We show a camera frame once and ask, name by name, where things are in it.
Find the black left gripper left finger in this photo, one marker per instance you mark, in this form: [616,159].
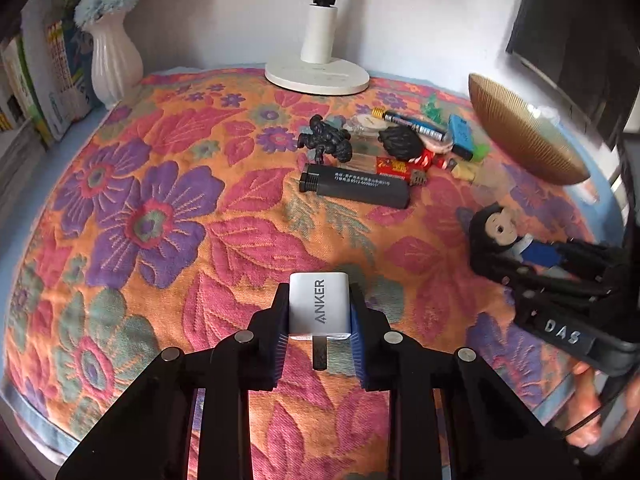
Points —
[270,328]

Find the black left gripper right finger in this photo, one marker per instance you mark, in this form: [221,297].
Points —
[372,355]

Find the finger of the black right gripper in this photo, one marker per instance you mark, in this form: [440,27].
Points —
[519,275]
[580,256]

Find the white Anker charger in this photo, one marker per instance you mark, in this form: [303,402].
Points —
[319,310]

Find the monkey doctor figurine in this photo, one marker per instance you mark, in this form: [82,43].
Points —
[497,248]

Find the large black lighter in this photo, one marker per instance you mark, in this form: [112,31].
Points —
[356,186]

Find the red transparent lighter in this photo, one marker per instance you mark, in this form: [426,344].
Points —
[413,174]

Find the black-haired red doll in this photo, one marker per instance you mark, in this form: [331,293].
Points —
[405,145]

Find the black fashion lighter gold cap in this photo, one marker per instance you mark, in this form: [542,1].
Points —
[417,125]

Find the person's right hand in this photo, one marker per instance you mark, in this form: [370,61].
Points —
[585,401]

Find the amber ribbed glass bowl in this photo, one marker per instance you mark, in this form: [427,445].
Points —
[529,139]

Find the floral woven cloth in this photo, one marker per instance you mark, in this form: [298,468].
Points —
[180,216]

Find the green highlighter cap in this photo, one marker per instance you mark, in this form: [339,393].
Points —
[480,152]

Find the blue lighter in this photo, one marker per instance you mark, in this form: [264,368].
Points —
[461,137]

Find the black spider figurine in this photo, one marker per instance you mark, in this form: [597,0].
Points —
[326,139]

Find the green plastic toy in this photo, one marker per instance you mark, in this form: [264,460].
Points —
[432,112]

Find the clear plastic tape dispenser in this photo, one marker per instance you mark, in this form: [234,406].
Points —
[364,127]

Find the black television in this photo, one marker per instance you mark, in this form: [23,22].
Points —
[589,50]

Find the white desk lamp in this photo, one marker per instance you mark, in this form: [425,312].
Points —
[316,70]

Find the white ribbed vase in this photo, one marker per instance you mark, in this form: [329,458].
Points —
[116,65]

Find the stack of books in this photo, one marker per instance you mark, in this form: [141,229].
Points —
[51,82]

